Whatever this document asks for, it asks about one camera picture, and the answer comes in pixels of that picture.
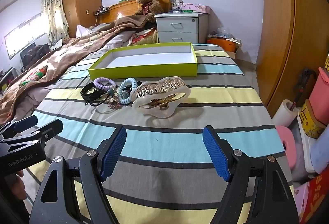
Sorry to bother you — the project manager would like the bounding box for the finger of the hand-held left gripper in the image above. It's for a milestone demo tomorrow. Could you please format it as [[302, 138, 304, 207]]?
[[0, 115, 39, 140], [0, 119, 64, 147]]

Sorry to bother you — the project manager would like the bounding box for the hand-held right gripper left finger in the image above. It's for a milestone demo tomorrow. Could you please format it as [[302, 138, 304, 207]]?
[[28, 126, 127, 224]]

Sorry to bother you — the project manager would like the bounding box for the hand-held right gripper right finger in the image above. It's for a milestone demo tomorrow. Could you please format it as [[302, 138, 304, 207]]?
[[202, 125, 300, 224]]

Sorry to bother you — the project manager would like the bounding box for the pink rhinestone hair clip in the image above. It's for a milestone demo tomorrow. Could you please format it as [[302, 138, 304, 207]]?
[[108, 96, 121, 109]]

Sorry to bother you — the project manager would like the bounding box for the black wristband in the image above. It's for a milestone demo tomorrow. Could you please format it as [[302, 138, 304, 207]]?
[[81, 82, 103, 101]]

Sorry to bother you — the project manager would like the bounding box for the blue spiral hair tie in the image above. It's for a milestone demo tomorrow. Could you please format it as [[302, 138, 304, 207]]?
[[118, 77, 139, 106]]

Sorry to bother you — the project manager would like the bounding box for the large clear hair claw clip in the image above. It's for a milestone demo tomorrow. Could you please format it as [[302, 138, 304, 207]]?
[[129, 76, 191, 119]]

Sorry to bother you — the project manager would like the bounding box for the black beaded hair tie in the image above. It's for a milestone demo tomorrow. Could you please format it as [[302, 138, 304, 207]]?
[[85, 87, 117, 107]]

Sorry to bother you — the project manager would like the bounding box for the purple spiral hair tie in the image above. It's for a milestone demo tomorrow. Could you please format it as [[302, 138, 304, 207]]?
[[94, 77, 115, 91]]

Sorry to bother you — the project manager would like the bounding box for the green shallow cardboard box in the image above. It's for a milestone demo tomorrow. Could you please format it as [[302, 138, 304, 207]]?
[[88, 42, 198, 80]]

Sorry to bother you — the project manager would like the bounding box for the person's left hand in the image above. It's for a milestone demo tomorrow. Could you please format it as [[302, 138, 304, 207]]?
[[12, 170, 27, 201]]

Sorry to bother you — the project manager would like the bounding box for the red green checked cloth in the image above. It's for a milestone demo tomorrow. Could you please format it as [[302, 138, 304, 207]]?
[[19, 65, 49, 86]]

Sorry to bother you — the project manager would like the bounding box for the dark cloth pile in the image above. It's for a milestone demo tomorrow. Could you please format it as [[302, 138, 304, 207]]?
[[20, 43, 50, 70]]

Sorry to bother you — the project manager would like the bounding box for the white paper roll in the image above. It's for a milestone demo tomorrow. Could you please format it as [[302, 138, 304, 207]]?
[[272, 99, 299, 127]]

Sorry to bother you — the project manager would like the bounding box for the brown fleece blanket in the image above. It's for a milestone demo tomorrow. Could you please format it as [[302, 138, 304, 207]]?
[[0, 15, 157, 117]]

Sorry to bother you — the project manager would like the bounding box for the white plastic container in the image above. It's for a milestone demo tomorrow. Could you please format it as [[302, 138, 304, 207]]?
[[297, 111, 316, 173]]

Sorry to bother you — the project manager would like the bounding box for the window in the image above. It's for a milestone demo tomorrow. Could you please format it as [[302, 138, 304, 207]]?
[[4, 12, 49, 60]]

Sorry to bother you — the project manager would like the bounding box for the yellow printed box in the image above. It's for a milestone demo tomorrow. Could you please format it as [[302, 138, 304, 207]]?
[[299, 99, 326, 138]]

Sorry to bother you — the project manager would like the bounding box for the pale blue bag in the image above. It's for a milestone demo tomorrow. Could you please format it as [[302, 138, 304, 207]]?
[[310, 132, 329, 174]]

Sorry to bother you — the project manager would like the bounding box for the red printed box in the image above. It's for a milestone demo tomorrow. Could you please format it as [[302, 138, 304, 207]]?
[[301, 173, 329, 224]]

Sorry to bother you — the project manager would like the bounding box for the orange plastic basin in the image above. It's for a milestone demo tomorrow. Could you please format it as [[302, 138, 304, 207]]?
[[207, 37, 239, 52]]

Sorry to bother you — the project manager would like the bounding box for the patterned curtain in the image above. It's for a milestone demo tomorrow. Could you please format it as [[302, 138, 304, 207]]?
[[41, 0, 70, 46]]

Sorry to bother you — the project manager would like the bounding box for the pink plastic bin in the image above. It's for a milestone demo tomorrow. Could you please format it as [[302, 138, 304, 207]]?
[[308, 67, 329, 122]]

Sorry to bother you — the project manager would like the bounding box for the yellow pillow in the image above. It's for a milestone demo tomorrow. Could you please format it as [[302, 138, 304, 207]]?
[[129, 28, 158, 46]]

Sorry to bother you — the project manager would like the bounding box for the grey drawer nightstand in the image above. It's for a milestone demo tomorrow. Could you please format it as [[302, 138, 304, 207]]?
[[154, 12, 209, 43]]

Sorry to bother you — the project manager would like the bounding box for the large wooden wardrobe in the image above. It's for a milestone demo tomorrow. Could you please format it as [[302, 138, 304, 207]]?
[[256, 0, 329, 119]]

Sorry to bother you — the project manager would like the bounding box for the wooden headboard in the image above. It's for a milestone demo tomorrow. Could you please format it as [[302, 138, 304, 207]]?
[[99, 0, 171, 25]]

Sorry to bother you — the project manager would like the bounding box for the pink floral tissue box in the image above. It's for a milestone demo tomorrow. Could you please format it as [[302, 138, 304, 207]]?
[[180, 3, 211, 13]]

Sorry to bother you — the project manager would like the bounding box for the clear cosmetic jar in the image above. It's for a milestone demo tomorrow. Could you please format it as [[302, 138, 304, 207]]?
[[171, 0, 184, 13]]

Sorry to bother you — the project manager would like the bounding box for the black handled tool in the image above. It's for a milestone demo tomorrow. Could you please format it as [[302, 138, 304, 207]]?
[[293, 69, 317, 109]]

